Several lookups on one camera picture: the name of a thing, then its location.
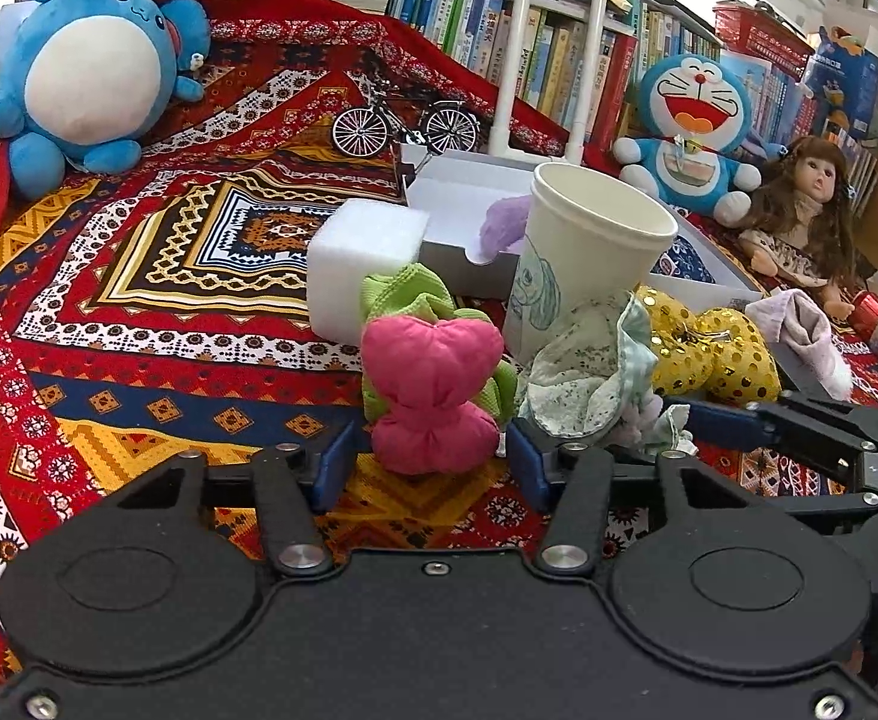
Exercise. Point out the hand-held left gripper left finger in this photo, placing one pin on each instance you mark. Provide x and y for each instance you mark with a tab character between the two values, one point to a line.
334	465

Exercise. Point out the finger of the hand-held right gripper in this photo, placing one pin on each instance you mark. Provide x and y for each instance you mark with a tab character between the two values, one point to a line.
724	424
859	517

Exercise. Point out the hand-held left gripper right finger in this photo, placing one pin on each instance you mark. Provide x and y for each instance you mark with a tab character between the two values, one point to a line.
526	459

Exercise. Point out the pale green floral scrunchie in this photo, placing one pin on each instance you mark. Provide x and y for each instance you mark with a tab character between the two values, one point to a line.
660	424

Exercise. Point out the gold sequin bow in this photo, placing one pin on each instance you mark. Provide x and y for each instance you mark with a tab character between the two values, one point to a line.
739	360

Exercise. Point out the pink fabric bow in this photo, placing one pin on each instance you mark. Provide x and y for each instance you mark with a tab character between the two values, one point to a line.
427	367

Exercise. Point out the blue floral pouch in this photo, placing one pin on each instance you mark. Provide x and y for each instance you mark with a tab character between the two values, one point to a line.
690	259

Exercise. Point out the green cloth scrunchie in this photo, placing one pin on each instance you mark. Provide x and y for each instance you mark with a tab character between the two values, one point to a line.
409	289

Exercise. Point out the purple fluffy heart plush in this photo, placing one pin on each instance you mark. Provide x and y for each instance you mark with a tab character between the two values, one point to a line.
506	225

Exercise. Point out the white shallow box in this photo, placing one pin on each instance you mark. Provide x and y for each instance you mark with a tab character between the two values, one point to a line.
454	187

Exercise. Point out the black box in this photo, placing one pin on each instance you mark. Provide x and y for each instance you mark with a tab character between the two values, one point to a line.
795	371

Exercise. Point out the red patterned blanket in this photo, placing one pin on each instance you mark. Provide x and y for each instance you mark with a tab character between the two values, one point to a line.
146	390

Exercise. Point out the white foam block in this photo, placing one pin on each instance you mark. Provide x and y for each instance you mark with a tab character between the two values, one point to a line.
364	255

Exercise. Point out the white paper cup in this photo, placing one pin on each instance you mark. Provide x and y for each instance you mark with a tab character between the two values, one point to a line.
596	240

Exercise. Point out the brown-haired doll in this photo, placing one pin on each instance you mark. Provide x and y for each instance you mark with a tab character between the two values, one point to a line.
806	195

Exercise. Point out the blue cat plush toy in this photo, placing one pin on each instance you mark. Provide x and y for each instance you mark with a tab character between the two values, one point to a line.
697	165

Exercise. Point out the miniature bicycle model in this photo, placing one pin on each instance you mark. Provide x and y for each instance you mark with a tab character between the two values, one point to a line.
358	133

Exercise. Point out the blue carton box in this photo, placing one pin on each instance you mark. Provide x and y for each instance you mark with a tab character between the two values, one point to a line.
844	82

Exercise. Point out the red plastic basket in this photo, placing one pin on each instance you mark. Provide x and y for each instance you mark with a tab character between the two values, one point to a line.
761	34

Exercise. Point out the white pipe rack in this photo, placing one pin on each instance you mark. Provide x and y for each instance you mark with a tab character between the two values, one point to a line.
514	52

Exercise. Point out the row of books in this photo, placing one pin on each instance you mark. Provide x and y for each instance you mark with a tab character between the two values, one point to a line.
469	15

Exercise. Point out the round blue plush toy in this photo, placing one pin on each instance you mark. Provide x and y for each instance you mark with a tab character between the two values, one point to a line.
86	82

